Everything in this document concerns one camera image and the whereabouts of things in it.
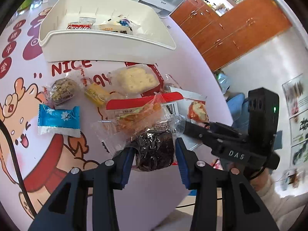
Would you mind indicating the pale rice crisp cake packet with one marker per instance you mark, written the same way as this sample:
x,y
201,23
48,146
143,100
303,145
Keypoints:
x,y
134,79

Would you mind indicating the small white snack packet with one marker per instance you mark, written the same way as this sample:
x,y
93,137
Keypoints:
x,y
85,18

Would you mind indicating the red strip snack packet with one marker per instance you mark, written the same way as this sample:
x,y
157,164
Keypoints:
x,y
134,101

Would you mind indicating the blue candy packet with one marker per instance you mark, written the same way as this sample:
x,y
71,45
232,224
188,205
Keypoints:
x,y
59,120

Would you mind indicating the orange bread bun packet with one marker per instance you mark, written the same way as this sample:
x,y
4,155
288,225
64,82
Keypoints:
x,y
113,28

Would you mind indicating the orange clear snack packet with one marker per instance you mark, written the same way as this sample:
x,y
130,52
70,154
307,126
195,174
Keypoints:
x,y
137,116

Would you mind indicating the round oat cake clear wrapper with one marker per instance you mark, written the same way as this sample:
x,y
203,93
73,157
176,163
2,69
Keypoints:
x,y
62,91

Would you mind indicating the picture sheet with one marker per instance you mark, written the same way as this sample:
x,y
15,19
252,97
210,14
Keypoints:
x,y
299,154
300,127
294,96

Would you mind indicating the brown wooden cabinets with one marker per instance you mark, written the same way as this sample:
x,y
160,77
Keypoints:
x,y
228,26

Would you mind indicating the dark brownie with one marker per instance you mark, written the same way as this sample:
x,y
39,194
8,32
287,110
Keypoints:
x,y
154,151

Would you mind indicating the red cookie packet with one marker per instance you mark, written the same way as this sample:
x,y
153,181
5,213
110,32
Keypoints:
x,y
79,27

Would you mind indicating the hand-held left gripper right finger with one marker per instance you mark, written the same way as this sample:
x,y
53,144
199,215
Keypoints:
x,y
181,166

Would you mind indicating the person's right hand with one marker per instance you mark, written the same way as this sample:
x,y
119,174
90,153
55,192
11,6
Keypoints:
x,y
258,181

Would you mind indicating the person's right forearm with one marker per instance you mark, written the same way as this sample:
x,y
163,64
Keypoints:
x,y
276,204

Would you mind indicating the white and purple snack packet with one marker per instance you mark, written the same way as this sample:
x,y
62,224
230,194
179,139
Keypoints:
x,y
122,21

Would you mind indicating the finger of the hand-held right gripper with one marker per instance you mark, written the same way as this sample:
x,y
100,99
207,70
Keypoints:
x,y
223,128
192,129

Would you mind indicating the green plastic bag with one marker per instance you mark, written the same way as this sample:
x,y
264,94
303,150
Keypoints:
x,y
222,79

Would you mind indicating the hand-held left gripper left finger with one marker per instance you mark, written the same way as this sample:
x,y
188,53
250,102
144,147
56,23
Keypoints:
x,y
126,168

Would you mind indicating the yellow snack packet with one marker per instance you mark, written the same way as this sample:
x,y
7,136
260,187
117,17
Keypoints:
x,y
96,95

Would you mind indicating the white plastic storage bin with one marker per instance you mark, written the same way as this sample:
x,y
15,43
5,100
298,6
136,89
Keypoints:
x,y
105,45

